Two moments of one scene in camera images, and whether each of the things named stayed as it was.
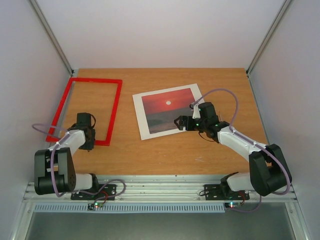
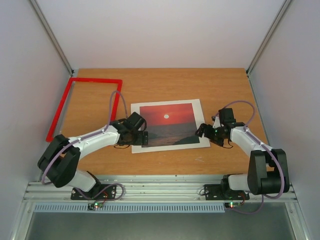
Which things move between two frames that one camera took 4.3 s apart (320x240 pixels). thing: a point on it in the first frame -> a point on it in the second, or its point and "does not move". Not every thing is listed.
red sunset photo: [162, 110] -> [169, 124]
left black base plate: [105, 192] does not move
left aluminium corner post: [51, 36] does not move
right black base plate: [223, 192] does not move
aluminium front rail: [183, 193] does not move
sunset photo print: [145, 134] -> [171, 125]
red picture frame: [72, 79] does not move
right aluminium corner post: [282, 10] does not move
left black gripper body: [90, 144] -> [135, 140]
